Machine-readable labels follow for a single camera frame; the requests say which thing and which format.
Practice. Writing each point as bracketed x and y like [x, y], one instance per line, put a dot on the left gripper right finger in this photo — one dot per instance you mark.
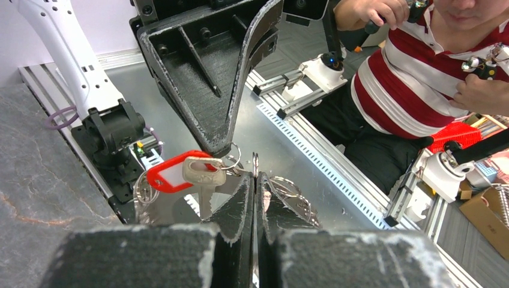
[292, 252]

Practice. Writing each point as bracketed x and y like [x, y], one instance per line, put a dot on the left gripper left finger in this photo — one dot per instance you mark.
[217, 252]

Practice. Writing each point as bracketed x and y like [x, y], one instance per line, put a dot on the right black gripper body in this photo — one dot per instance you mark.
[217, 16]

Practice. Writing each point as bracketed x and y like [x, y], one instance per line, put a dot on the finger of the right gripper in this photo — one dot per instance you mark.
[195, 72]
[259, 42]

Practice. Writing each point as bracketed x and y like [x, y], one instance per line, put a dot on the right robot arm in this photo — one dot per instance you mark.
[109, 119]

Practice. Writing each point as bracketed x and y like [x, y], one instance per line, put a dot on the white leader arm base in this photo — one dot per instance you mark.
[324, 74]

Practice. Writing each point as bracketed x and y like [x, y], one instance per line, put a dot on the operator bare hand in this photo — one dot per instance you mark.
[352, 15]

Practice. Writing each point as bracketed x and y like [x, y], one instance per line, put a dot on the operator second bare hand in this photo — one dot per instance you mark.
[487, 97]

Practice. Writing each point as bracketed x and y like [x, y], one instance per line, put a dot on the person in striped shirt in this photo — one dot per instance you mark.
[399, 96]

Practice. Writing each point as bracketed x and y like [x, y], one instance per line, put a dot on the brown cardboard box right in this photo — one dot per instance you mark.
[488, 212]

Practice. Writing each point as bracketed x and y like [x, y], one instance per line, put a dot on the red plastic basket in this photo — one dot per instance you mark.
[462, 133]

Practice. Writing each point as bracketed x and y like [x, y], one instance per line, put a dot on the aluminium frame rail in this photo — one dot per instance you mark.
[131, 76]

